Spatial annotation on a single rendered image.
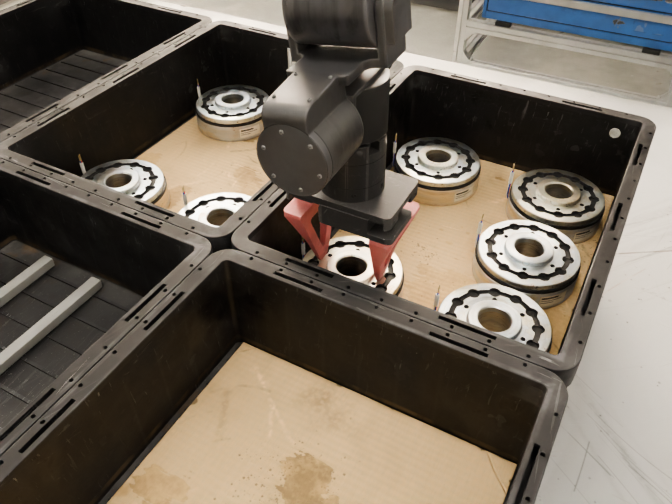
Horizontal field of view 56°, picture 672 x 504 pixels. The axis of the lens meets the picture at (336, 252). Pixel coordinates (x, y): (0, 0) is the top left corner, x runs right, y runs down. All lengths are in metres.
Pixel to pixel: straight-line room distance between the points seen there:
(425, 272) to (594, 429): 0.25
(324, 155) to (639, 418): 0.49
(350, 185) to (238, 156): 0.34
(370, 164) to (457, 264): 0.21
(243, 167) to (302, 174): 0.38
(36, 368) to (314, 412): 0.26
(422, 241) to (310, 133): 0.31
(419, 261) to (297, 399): 0.21
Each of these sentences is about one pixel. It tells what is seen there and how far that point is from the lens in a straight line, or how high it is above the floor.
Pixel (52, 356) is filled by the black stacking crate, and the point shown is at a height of 0.83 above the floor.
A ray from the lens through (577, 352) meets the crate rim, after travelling 0.49.
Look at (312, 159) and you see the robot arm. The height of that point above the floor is 1.05.
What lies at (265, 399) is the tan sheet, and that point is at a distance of 0.56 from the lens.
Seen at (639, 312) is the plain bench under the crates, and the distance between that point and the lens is 0.89.
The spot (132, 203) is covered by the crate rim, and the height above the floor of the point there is 0.93.
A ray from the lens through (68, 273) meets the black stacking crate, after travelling 0.72.
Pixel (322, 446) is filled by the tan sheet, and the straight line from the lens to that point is 0.53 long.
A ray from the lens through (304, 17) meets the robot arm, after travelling 0.47.
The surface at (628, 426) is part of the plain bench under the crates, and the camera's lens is 0.76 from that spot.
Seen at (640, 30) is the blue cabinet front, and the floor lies 0.38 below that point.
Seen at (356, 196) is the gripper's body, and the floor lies 0.97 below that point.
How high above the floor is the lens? 1.29
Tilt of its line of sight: 42 degrees down
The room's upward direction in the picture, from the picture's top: straight up
